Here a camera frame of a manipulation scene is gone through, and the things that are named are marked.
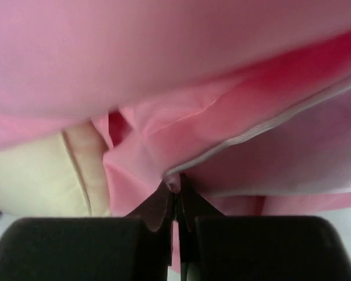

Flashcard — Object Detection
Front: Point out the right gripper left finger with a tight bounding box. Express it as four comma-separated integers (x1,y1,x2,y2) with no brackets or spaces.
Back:
0,184,174,280

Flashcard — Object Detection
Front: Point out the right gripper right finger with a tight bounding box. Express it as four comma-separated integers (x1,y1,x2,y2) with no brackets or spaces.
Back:
176,174,351,281

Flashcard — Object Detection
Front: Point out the pink satin pillowcase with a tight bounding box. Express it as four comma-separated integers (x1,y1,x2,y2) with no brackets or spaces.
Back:
0,0,351,270

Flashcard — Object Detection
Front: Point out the cream pillow with bear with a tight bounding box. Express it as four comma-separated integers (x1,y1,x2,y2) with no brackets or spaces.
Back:
0,122,111,217

